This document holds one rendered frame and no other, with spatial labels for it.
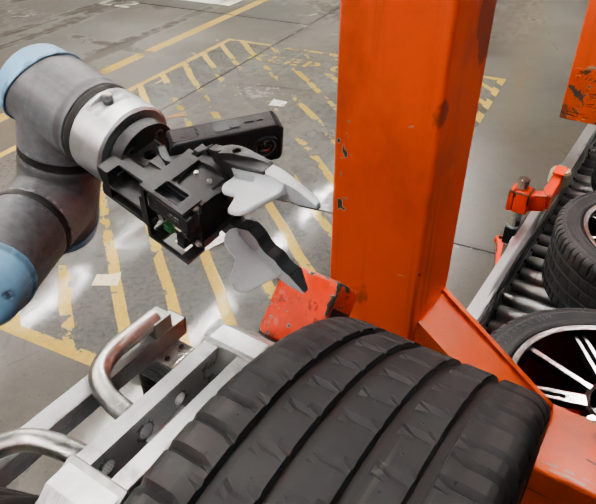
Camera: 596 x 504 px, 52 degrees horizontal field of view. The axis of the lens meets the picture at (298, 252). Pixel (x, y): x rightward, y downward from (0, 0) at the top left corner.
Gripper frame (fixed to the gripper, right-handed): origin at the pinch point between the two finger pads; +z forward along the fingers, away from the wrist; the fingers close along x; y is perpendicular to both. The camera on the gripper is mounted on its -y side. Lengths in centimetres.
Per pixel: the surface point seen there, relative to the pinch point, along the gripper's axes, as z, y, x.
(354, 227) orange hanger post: -9.9, -28.5, -30.8
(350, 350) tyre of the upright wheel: 7.4, 3.2, -6.0
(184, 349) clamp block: -16.1, 3.2, -33.9
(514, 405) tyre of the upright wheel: 21.2, -0.9, -4.7
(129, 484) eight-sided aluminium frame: 0.5, 23.4, -8.0
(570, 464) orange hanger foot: 37, -30, -55
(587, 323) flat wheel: 33, -86, -86
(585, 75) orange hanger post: -12, -211, -99
